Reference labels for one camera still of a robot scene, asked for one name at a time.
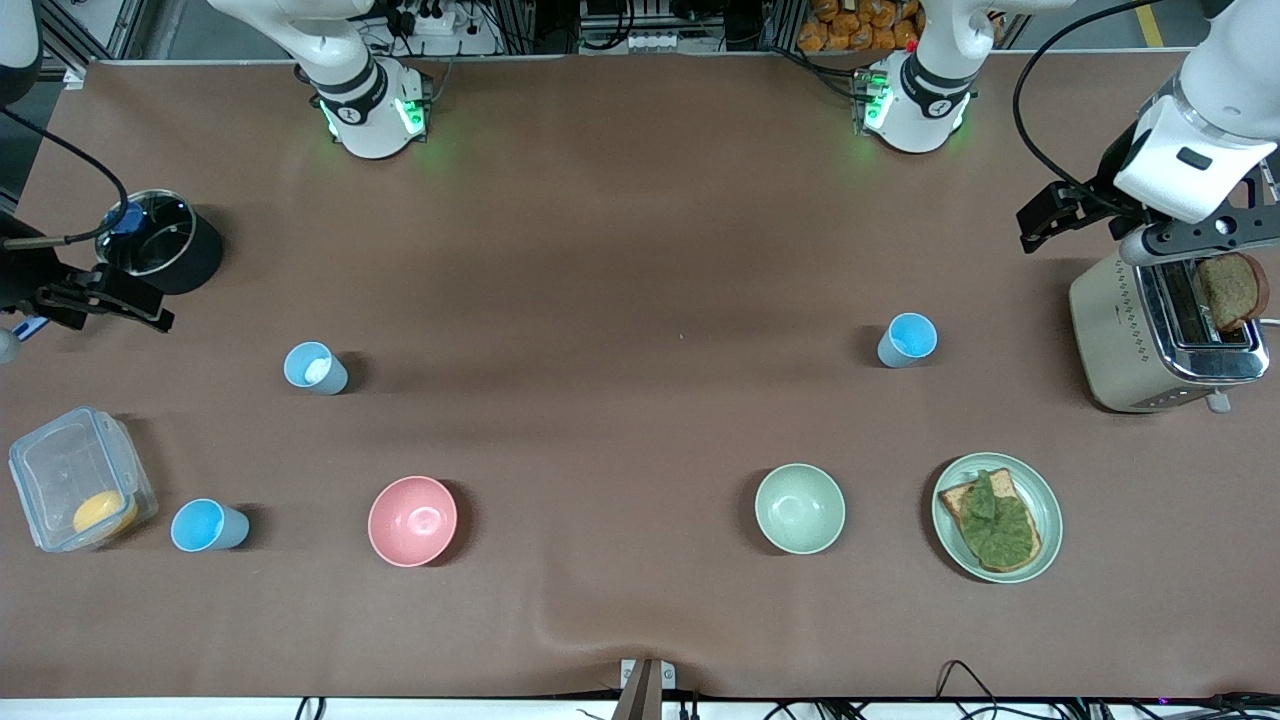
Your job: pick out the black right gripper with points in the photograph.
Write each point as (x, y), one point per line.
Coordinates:
(20, 282)

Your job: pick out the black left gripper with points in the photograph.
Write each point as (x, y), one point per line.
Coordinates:
(1106, 188)

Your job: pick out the bright blue plastic cup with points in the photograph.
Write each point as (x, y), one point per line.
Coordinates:
(908, 340)
(205, 526)

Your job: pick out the pale blue cup with paper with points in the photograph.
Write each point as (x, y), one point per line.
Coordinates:
(315, 368)

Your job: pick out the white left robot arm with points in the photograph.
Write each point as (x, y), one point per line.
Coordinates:
(920, 110)

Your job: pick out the small blue round object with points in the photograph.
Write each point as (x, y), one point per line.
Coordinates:
(126, 218)

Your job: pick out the beige metal toaster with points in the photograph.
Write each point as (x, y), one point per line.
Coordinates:
(1110, 330)

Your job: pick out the clear plastic lidded container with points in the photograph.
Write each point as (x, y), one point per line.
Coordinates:
(60, 470)

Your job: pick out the brown bread slice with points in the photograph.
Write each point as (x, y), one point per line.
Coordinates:
(1232, 292)

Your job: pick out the yellow round food piece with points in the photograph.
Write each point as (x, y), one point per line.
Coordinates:
(104, 513)

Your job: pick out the bag of orange snacks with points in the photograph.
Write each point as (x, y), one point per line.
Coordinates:
(850, 25)

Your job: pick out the pale green plate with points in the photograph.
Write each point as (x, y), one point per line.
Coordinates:
(1048, 510)

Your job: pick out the toast slice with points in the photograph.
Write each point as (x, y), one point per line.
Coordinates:
(957, 497)

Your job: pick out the green lettuce leaf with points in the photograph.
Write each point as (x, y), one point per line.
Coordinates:
(1000, 525)

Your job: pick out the pink bowl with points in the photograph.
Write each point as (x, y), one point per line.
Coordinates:
(412, 520)

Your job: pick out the pale green bowl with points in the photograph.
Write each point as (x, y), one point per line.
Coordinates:
(800, 508)

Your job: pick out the brown table cover mat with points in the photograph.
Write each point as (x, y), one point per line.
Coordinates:
(640, 250)

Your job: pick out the white power strip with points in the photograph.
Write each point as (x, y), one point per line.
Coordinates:
(435, 20)

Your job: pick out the white connector block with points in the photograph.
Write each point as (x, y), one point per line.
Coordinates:
(660, 43)

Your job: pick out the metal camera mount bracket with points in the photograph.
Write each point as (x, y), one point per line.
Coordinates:
(640, 690)

